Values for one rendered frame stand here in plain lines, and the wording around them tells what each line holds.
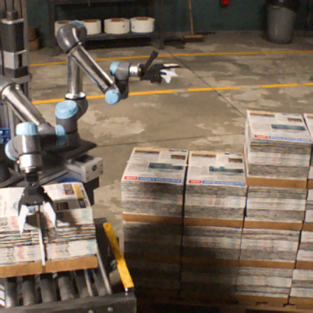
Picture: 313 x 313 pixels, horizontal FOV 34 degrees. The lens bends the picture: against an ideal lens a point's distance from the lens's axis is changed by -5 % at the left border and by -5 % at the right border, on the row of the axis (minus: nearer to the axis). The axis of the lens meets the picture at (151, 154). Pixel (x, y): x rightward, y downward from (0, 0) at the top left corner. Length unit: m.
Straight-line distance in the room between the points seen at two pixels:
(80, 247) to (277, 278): 1.23
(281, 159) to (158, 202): 0.61
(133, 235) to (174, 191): 0.32
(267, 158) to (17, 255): 1.19
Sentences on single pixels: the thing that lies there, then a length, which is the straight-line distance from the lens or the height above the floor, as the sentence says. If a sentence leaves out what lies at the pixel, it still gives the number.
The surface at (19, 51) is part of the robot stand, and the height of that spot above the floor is 1.38.
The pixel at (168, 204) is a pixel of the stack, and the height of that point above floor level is 0.71.
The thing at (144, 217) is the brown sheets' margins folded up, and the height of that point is 0.63.
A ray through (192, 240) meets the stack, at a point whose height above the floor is 0.52.
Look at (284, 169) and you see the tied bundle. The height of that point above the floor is 0.93.
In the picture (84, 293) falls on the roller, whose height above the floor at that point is 0.80.
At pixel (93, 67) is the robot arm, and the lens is 2.63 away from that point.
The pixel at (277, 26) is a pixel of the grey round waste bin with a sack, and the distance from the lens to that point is 9.32.
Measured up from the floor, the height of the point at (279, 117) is 1.07.
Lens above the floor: 1.96
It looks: 25 degrees down
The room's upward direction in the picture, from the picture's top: 1 degrees clockwise
